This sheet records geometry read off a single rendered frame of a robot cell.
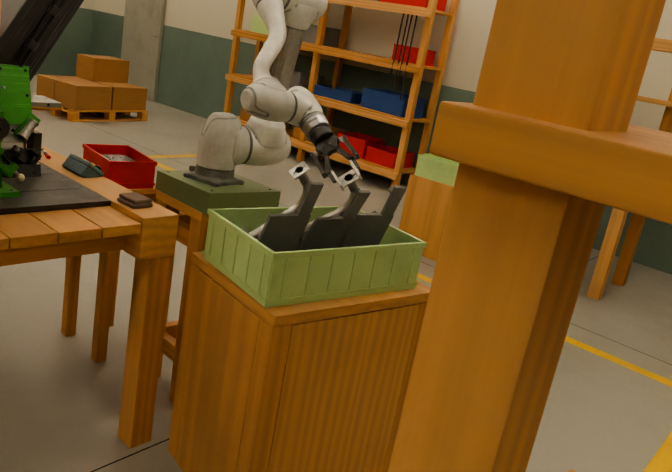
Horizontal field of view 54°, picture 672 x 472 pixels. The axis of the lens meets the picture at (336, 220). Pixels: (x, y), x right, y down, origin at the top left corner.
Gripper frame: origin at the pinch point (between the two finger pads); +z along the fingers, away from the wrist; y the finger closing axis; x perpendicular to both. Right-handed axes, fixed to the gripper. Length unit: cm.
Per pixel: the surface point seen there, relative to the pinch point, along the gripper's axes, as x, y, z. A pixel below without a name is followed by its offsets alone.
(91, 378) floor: 75, -133, -28
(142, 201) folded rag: 1, -63, -34
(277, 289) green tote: -1.4, -34.9, 23.2
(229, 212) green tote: 8.0, -39.2, -17.0
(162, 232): 6, -62, -23
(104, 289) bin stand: 61, -110, -56
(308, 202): -5.1, -14.5, 4.8
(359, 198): 3.6, -0.3, 7.0
